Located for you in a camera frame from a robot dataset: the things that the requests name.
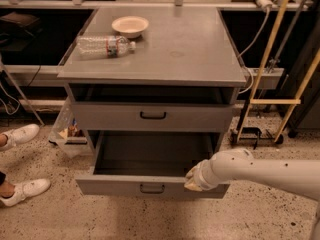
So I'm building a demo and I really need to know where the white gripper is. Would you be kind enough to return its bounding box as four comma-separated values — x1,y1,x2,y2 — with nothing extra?
184,160,221,192

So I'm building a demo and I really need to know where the grey drawer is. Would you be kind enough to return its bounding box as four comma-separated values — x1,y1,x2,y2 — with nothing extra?
71,102,233,132
76,132,229,200

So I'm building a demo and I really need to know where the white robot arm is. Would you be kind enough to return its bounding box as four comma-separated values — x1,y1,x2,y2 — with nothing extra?
184,148,320,240

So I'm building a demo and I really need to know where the grey top drawer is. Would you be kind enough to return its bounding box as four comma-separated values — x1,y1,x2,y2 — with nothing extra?
71,102,233,132

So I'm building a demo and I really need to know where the grey metal drawer cabinet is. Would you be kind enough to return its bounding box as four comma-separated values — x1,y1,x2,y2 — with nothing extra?
59,5,246,147

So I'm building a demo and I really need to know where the clear plastic snack bin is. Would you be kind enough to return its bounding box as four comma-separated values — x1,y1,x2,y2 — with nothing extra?
48,99,92,158

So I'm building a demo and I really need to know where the lower white sneaker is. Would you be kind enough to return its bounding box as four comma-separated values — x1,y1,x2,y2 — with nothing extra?
0,179,51,207

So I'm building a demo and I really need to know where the white sneaker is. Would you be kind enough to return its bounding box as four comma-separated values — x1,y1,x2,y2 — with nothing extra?
0,179,51,207
0,124,40,151

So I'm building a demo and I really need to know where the white paper bowl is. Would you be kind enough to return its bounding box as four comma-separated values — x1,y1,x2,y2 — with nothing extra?
112,16,149,38

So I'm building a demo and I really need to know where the clear plastic water bottle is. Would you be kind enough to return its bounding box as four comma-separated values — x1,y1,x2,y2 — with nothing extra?
77,35,136,58

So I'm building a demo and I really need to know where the upper white sneaker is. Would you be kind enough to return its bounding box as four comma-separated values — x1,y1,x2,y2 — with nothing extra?
0,124,40,151

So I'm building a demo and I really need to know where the black wheeled base frame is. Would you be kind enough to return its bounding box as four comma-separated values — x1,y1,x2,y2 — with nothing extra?
229,127,284,149

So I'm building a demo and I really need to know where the yellow wooden ladder frame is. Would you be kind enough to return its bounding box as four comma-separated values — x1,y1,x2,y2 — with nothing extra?
235,0,320,143

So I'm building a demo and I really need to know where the white power cable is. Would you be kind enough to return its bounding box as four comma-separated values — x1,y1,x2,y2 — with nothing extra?
237,6,272,96

